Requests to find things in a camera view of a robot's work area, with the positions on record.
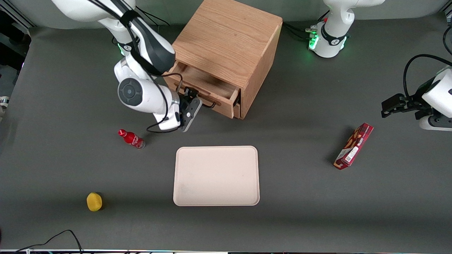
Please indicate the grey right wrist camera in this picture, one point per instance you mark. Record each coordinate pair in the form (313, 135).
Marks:
(193, 113)

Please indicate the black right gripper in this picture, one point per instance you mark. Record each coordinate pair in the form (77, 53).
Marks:
(184, 101)

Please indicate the red soda bottle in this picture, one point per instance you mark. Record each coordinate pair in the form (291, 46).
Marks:
(132, 139)

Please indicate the wooden drawer cabinet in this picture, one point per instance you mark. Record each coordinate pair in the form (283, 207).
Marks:
(226, 38)

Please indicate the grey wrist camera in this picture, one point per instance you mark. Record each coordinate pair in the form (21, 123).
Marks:
(436, 122)
(193, 113)

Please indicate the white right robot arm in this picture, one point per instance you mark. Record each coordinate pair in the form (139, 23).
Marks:
(141, 91)

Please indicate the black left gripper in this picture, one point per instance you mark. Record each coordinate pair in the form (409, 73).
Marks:
(414, 104)

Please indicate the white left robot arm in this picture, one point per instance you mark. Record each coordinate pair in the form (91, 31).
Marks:
(332, 31)

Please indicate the aluminium frame rail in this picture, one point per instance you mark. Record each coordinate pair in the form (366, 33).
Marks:
(16, 14)

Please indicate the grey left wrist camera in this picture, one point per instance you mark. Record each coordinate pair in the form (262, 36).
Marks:
(436, 122)

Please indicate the yellow lemon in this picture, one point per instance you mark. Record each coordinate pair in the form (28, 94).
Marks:
(94, 201)

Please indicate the red snack box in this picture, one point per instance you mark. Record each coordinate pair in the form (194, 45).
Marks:
(354, 146)

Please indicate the beige plastic tray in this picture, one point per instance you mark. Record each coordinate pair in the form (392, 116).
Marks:
(216, 175)

